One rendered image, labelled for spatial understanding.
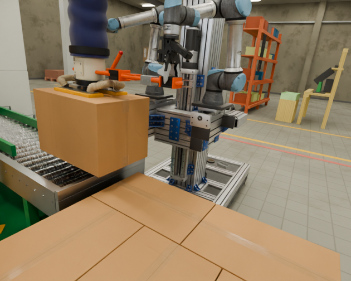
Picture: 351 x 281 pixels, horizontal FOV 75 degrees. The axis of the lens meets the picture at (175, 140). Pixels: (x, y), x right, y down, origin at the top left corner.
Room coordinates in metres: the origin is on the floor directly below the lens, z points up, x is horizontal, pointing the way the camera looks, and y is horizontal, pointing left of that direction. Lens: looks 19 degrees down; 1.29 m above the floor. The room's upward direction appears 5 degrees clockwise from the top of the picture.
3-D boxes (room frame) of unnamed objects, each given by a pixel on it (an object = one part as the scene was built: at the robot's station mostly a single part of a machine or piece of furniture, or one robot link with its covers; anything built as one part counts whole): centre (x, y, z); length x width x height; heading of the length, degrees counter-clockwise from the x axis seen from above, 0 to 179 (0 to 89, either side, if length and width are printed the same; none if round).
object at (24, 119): (2.36, 1.57, 0.60); 1.60 x 0.11 x 0.09; 58
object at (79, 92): (1.37, 0.60, 1.10); 0.34 x 0.10 x 0.05; 58
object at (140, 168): (1.33, 0.42, 0.48); 0.70 x 0.03 x 0.15; 148
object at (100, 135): (1.42, 0.54, 0.87); 0.60 x 0.40 x 0.40; 58
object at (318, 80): (6.55, -3.58, 0.94); 1.44 x 1.28 x 1.88; 151
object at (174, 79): (1.12, 0.05, 1.20); 0.08 x 0.07 x 0.05; 58
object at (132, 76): (1.44, 0.32, 1.20); 0.93 x 0.30 x 0.04; 58
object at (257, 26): (7.95, -2.49, 1.30); 2.82 x 0.78 x 2.60; 152
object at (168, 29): (1.14, 0.06, 1.42); 0.08 x 0.08 x 0.05
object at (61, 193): (1.33, 0.42, 0.58); 0.70 x 0.03 x 0.06; 148
